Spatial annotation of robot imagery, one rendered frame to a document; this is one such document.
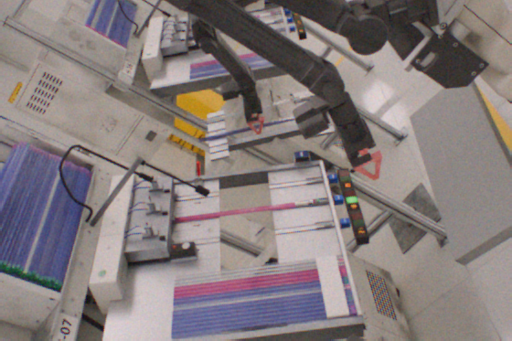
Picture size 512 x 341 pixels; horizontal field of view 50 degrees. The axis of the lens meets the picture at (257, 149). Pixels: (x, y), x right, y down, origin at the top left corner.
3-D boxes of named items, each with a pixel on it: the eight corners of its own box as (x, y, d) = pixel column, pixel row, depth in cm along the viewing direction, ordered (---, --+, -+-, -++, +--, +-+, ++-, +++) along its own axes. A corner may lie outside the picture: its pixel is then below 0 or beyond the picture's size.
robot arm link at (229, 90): (253, 86, 192) (247, 64, 195) (221, 94, 192) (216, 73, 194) (255, 100, 203) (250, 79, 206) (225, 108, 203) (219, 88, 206)
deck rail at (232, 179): (322, 172, 206) (322, 159, 202) (323, 175, 204) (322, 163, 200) (133, 197, 207) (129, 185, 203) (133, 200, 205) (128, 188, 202)
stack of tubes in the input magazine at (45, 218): (93, 170, 194) (17, 136, 183) (62, 287, 153) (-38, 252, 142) (78, 193, 199) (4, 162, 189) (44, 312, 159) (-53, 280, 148)
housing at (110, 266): (144, 201, 206) (134, 172, 197) (128, 311, 167) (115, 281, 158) (122, 204, 206) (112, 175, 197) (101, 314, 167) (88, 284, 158)
